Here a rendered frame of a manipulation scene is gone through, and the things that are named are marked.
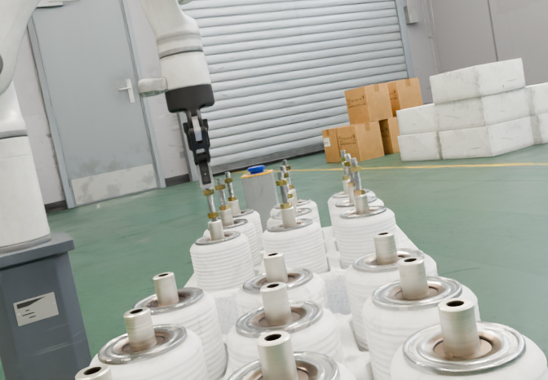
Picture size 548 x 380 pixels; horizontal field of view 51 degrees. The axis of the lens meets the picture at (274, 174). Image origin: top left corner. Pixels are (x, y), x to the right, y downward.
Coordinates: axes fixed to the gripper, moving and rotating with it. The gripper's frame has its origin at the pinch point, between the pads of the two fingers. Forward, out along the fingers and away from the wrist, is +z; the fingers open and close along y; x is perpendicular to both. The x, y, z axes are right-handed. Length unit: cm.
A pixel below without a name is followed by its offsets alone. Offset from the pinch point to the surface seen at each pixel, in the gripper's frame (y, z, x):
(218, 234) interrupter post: -1.0, 9.6, -0.2
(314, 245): -6.4, 13.4, -14.2
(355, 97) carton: 375, -18, -147
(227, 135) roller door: 537, -6, -47
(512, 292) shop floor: 11, 35, -56
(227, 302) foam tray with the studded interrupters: -7.8, 18.8, 0.5
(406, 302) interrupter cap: -49, 10, -12
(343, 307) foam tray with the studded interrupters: -11.3, 22.5, -15.9
